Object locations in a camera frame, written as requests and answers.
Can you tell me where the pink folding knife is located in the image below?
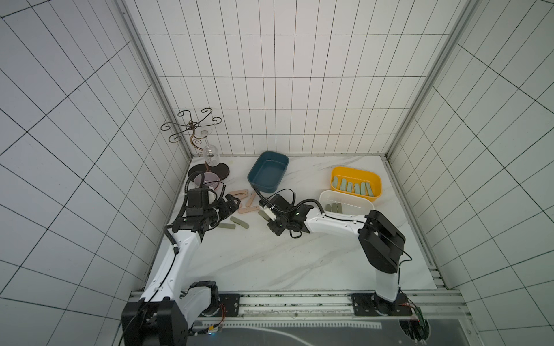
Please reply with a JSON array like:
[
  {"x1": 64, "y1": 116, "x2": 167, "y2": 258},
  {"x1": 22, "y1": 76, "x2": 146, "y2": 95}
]
[
  {"x1": 238, "y1": 206, "x2": 260, "y2": 214},
  {"x1": 245, "y1": 192, "x2": 258, "y2": 209},
  {"x1": 229, "y1": 189, "x2": 250, "y2": 200}
]

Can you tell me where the dark teal storage box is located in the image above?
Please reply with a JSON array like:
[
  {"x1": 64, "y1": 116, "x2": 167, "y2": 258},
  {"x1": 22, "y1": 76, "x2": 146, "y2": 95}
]
[{"x1": 248, "y1": 151, "x2": 289, "y2": 193}]

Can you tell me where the white storage box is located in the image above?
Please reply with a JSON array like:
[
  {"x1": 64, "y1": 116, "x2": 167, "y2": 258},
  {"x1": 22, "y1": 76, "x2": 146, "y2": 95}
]
[{"x1": 319, "y1": 190, "x2": 375, "y2": 216}]

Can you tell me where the yellow storage box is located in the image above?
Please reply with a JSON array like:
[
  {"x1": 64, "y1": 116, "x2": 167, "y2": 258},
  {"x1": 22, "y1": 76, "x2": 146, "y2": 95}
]
[{"x1": 330, "y1": 167, "x2": 382, "y2": 202}]

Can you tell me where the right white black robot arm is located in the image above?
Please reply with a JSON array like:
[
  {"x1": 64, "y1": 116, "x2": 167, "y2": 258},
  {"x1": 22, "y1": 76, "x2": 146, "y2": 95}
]
[{"x1": 260, "y1": 194, "x2": 405, "y2": 304}]

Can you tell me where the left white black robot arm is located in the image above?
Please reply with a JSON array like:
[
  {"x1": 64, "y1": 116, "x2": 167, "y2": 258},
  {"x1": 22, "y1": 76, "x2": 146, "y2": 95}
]
[{"x1": 119, "y1": 187, "x2": 241, "y2": 345}]

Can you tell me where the pink glass bowl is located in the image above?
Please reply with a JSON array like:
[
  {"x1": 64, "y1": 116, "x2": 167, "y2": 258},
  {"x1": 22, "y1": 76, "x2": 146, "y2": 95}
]
[{"x1": 195, "y1": 172, "x2": 221, "y2": 190}]

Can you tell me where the clear glass on rack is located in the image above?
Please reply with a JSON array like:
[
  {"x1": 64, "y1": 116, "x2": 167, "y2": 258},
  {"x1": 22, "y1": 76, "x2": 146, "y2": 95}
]
[{"x1": 203, "y1": 144, "x2": 220, "y2": 167}]

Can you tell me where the metal scroll cup rack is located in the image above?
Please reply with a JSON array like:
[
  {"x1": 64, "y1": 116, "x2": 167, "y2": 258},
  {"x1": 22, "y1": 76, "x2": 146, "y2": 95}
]
[{"x1": 160, "y1": 108, "x2": 230, "y2": 181}]

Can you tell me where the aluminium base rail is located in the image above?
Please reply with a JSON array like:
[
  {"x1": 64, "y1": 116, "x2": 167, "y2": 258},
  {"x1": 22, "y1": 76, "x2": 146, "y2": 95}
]
[{"x1": 219, "y1": 290, "x2": 470, "y2": 322}]

